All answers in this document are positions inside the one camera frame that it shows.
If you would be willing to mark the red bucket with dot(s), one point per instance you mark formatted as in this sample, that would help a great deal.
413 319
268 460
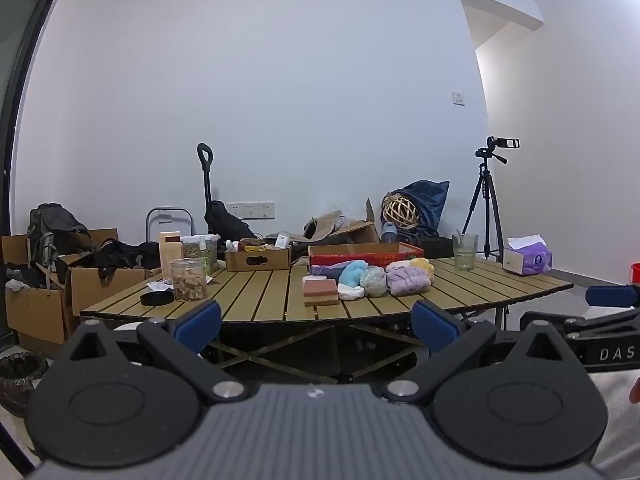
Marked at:
636 274

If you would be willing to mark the small cardboard tray box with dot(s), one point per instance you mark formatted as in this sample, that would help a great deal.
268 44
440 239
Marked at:
257 259

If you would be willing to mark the white paper slip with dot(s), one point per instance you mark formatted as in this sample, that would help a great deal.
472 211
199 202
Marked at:
159 285

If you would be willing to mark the white and yellow plush toy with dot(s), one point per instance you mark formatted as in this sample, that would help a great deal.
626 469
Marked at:
417 264

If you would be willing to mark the person's right hand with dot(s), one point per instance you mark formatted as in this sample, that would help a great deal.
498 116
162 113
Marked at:
636 391

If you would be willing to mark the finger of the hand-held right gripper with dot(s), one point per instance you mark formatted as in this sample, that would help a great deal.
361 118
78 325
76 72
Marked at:
600 324
612 296

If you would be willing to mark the dark blue bag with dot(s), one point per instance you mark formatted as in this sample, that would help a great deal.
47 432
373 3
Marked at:
427 205

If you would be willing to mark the black tripod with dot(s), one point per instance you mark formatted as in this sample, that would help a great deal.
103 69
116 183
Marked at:
484 200

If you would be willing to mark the light blue plush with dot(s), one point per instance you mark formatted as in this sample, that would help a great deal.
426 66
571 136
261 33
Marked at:
354 272

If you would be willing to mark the metal folding stool frame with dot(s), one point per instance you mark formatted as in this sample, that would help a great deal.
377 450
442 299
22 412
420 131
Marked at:
150 222

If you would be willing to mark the red cardboard box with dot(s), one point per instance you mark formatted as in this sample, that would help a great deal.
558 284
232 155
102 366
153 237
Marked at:
350 256

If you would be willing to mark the large brown cardboard box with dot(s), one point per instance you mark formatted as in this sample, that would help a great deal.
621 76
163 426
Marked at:
35 310

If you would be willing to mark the clear container green lid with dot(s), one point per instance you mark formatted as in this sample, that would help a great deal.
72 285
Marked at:
192 247

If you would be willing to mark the purple knitted cloth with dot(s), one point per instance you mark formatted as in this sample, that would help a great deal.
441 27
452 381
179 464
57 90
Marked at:
407 281

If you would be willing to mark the black round lid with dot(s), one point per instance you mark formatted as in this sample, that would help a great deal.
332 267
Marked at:
156 299

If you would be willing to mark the clear jar of snacks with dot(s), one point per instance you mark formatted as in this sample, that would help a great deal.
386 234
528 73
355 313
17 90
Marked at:
188 282

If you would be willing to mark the dark glass door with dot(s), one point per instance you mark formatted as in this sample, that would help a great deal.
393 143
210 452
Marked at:
15 60

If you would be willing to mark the purple tissue pack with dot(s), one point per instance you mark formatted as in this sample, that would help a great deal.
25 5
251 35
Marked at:
530 260

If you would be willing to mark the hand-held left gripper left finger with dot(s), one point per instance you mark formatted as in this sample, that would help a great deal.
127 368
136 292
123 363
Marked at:
197 325

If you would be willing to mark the grey mesh scrubber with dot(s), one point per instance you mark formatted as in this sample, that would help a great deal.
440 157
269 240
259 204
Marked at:
374 281

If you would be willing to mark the black clothing pile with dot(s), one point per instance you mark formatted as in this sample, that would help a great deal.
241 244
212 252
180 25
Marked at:
125 255

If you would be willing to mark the folding slatted wooden table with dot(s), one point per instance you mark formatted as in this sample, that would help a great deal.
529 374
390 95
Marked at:
280 292

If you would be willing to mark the medium brown cardboard box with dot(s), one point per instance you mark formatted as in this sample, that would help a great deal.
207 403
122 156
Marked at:
110 287

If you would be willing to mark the grey backpack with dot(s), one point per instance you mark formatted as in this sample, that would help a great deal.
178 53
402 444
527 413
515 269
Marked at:
50 235

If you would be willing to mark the tall beige wooden box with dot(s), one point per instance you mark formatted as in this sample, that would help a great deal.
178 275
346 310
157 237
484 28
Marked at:
170 260

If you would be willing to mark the pink sponge block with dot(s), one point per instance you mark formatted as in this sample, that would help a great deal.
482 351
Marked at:
320 291

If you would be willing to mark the beige fabric bag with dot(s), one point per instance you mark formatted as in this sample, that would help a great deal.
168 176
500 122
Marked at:
325 225

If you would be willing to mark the open brown cardboard box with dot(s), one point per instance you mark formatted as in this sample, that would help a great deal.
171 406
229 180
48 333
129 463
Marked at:
357 232

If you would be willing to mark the clear glass cup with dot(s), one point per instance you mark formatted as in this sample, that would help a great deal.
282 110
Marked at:
465 252

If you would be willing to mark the white soft cloth lump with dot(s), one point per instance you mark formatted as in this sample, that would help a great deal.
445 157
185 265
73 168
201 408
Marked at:
350 292

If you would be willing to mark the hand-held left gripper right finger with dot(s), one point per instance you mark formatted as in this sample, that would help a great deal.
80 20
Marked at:
434 325

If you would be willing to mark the black trolley bag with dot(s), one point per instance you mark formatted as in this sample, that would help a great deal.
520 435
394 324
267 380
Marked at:
227 220

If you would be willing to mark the blue water bottle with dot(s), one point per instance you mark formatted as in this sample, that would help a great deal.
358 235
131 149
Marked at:
389 233

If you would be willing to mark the black duffel bag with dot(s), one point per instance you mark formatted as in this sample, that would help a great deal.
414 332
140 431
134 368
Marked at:
432 245

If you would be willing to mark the woven rattan ball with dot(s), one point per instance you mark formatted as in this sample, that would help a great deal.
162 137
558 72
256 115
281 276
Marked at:
399 211

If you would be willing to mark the white wall outlet strip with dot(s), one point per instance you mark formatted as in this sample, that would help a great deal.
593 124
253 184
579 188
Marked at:
250 210

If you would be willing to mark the bin with black liner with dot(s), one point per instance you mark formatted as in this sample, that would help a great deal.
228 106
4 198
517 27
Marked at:
20 380

